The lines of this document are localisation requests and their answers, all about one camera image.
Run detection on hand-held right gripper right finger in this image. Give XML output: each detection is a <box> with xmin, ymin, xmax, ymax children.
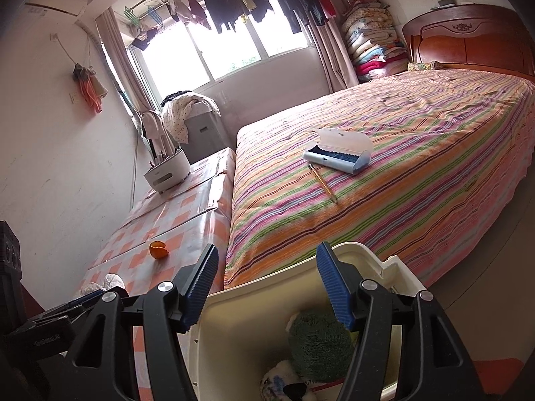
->
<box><xmin>316</xmin><ymin>241</ymin><xmax>488</xmax><ymax>401</ymax></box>

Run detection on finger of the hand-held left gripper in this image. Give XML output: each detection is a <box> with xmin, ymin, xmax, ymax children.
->
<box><xmin>39</xmin><ymin>289</ymin><xmax>107</xmax><ymax>322</ymax></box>

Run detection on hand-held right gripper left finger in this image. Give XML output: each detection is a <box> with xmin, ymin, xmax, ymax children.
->
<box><xmin>63</xmin><ymin>243</ymin><xmax>220</xmax><ymax>401</ymax></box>

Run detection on green plush ball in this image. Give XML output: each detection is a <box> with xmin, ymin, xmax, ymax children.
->
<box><xmin>286</xmin><ymin>310</ymin><xmax>356</xmax><ymax>383</ymax></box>

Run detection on cream plastic bin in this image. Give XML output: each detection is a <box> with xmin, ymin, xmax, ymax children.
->
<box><xmin>190</xmin><ymin>241</ymin><xmax>429</xmax><ymax>401</ymax></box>

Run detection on orange checkered tablecloth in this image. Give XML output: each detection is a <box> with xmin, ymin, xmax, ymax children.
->
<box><xmin>73</xmin><ymin>147</ymin><xmax>237</xmax><ymax>401</ymax></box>

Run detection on yellow pencil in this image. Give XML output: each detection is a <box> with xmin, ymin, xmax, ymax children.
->
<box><xmin>308</xmin><ymin>164</ymin><xmax>338</xmax><ymax>205</ymax></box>

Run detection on white utensil holder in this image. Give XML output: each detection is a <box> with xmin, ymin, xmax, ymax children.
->
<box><xmin>140</xmin><ymin>111</ymin><xmax>192</xmax><ymax>194</ymax></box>

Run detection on blue pencil case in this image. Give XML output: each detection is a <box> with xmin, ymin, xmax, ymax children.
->
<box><xmin>303</xmin><ymin>128</ymin><xmax>373</xmax><ymax>175</ymax></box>

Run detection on striped colourful bed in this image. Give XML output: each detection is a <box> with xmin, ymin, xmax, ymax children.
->
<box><xmin>223</xmin><ymin>69</ymin><xmax>535</xmax><ymax>291</ymax></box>

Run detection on grey cabinet with draped cloth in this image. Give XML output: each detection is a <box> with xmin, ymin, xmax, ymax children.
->
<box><xmin>161</xmin><ymin>91</ymin><xmax>221</xmax><ymax>145</ymax></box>

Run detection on orange floor mat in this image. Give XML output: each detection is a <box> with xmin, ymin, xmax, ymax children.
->
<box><xmin>472</xmin><ymin>357</ymin><xmax>523</xmax><ymax>393</ymax></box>

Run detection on dark cloth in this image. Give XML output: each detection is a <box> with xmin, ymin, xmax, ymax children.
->
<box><xmin>161</xmin><ymin>90</ymin><xmax>194</xmax><ymax>107</ymax></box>

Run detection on pink hanging cloth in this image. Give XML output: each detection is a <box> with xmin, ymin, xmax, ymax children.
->
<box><xmin>72</xmin><ymin>63</ymin><xmax>109</xmax><ymax>113</ymax></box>

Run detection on beige curtain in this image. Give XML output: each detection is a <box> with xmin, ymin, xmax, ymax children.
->
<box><xmin>309</xmin><ymin>21</ymin><xmax>360</xmax><ymax>93</ymax></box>
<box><xmin>95</xmin><ymin>8</ymin><xmax>162</xmax><ymax>122</ymax></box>

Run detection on floral pillow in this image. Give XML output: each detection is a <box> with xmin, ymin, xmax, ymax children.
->
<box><xmin>407</xmin><ymin>61</ymin><xmax>444</xmax><ymax>73</ymax></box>

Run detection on window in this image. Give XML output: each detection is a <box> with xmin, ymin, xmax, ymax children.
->
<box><xmin>136</xmin><ymin>0</ymin><xmax>314</xmax><ymax>107</ymax></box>

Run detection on stack of folded quilts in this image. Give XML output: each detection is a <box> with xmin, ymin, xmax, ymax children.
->
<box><xmin>340</xmin><ymin>0</ymin><xmax>410</xmax><ymax>83</ymax></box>

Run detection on wooden bed headboard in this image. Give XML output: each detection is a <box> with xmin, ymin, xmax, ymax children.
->
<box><xmin>402</xmin><ymin>4</ymin><xmax>535</xmax><ymax>82</ymax></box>

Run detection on row of hanging clothes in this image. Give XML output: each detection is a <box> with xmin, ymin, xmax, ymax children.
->
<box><xmin>165</xmin><ymin>0</ymin><xmax>368</xmax><ymax>36</ymax></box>

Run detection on white air conditioner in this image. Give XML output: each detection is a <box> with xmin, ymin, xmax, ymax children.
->
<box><xmin>17</xmin><ymin>0</ymin><xmax>90</xmax><ymax>23</ymax></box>

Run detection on white wall cable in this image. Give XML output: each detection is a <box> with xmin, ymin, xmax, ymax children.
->
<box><xmin>131</xmin><ymin>131</ymin><xmax>140</xmax><ymax>207</ymax></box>

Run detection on green wire hangers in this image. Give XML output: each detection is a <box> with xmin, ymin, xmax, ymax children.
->
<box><xmin>124</xmin><ymin>6</ymin><xmax>166</xmax><ymax>30</ymax></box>

